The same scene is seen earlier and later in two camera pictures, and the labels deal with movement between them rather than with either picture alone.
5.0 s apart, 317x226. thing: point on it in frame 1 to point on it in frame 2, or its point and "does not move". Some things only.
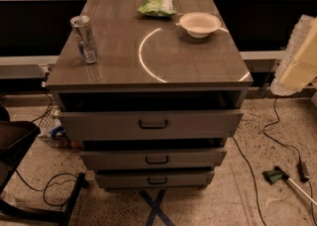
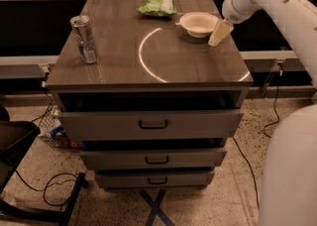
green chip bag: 159,1 does not move
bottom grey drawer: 152,179 does not move
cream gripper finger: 298,65 to 222,30
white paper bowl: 200,24 does not move
